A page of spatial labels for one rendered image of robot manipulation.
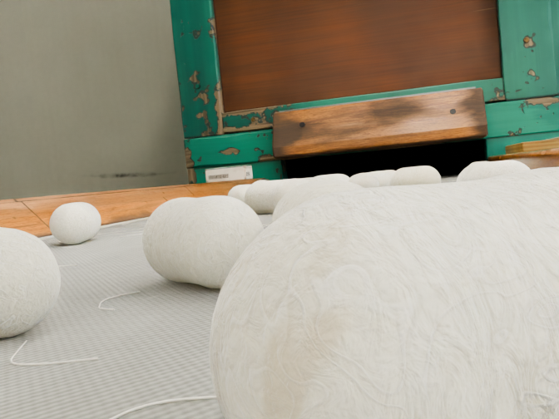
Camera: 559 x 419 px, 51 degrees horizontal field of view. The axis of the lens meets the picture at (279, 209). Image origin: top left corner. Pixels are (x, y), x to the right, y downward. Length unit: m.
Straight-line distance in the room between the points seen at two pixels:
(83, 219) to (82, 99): 1.72
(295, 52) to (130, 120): 1.06
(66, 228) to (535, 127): 0.73
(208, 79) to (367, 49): 0.25
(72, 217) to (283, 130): 0.61
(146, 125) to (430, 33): 1.16
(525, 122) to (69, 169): 1.47
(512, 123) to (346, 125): 0.23
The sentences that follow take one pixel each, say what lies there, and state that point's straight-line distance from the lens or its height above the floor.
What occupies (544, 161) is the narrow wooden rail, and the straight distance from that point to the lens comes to 0.48.
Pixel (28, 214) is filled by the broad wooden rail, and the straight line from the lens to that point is 0.38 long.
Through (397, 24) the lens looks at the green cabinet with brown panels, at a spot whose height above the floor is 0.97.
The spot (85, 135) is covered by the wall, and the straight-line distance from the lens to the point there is 1.99.
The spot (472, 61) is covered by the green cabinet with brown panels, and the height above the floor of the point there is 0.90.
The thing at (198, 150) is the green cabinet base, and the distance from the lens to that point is 0.96.
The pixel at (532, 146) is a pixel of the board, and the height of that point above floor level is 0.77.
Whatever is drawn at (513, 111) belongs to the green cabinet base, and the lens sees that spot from 0.91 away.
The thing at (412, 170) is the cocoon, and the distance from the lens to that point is 0.42.
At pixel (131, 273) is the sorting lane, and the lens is 0.17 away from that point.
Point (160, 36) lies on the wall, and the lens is 1.93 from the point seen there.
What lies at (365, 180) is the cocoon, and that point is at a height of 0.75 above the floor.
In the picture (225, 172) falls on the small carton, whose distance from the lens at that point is 0.84.
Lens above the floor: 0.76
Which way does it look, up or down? 3 degrees down
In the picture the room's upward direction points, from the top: 5 degrees counter-clockwise
